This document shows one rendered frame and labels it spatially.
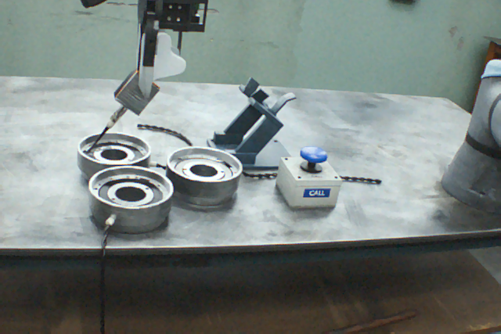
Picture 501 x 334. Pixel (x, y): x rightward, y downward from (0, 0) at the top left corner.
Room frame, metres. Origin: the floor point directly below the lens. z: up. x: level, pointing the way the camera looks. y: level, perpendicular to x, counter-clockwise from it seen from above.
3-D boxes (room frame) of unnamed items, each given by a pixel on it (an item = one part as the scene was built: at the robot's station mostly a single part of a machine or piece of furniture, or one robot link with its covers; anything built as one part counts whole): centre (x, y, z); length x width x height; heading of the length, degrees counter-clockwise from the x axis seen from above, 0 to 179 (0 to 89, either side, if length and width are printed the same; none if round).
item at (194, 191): (0.69, 0.06, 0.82); 0.10 x 0.10 x 0.04
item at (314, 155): (0.72, -0.09, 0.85); 0.04 x 0.04 x 0.05
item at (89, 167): (0.70, 0.19, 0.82); 0.10 x 0.10 x 0.04
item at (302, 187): (0.72, -0.10, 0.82); 0.08 x 0.07 x 0.05; 109
